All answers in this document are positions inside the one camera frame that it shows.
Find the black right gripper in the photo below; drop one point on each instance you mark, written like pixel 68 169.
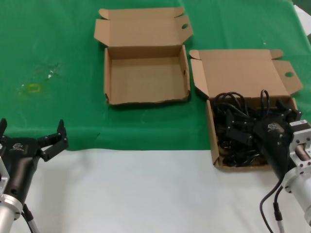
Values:
pixel 272 140

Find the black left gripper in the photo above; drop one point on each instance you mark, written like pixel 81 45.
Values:
pixel 19 157

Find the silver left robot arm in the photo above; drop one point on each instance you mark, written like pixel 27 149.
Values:
pixel 7 208

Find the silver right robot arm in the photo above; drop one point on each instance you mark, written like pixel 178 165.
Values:
pixel 298 187

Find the open brown cardboard box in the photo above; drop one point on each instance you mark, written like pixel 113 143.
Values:
pixel 238 72

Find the torn-edged open cardboard box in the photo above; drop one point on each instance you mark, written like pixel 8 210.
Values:
pixel 145 72

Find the yellow tape square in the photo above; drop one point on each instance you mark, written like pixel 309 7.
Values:
pixel 29 88

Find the green tablecloth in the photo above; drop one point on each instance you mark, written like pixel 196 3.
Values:
pixel 73 48

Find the white sheet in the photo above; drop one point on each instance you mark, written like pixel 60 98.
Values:
pixel 303 17

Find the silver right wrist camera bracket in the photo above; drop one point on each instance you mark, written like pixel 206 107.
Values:
pixel 301 145

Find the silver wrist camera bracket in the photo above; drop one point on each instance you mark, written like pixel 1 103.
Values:
pixel 3 179
pixel 301 145

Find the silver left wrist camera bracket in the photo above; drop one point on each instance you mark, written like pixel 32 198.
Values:
pixel 3 179

